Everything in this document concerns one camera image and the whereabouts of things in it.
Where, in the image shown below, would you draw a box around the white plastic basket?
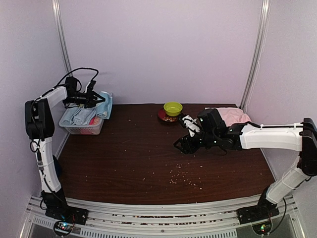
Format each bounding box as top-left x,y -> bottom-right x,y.
58,91 -> 114,135

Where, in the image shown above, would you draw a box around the light blue rolled towel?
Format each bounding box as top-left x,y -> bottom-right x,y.
59,107 -> 96,126

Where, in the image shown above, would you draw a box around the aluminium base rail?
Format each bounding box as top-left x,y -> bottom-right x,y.
18,195 -> 308,238

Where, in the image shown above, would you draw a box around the green plastic bowl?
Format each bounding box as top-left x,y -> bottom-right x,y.
163,102 -> 183,117

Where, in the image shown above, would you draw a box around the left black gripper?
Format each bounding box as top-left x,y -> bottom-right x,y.
64,89 -> 105,109

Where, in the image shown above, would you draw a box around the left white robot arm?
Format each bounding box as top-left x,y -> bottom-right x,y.
24,77 -> 105,225

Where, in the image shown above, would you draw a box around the red rolled towel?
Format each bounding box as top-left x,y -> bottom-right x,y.
89,116 -> 102,125

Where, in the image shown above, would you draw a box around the red floral plate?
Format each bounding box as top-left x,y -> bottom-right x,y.
157,108 -> 182,123

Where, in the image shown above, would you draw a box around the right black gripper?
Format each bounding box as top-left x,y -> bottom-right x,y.
173,130 -> 218,155

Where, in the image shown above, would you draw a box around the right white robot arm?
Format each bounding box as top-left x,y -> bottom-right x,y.
173,108 -> 317,224

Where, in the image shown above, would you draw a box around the blue polka dot towel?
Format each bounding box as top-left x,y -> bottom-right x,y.
96,91 -> 113,119

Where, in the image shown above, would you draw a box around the pink towel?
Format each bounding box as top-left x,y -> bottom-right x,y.
204,107 -> 251,127

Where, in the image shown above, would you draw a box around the dark blue mug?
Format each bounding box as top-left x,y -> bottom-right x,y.
53,155 -> 62,178

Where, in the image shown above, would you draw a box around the right aluminium frame post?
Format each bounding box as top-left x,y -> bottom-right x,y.
240,0 -> 270,112

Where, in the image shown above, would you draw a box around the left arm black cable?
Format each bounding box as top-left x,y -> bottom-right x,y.
53,67 -> 100,90

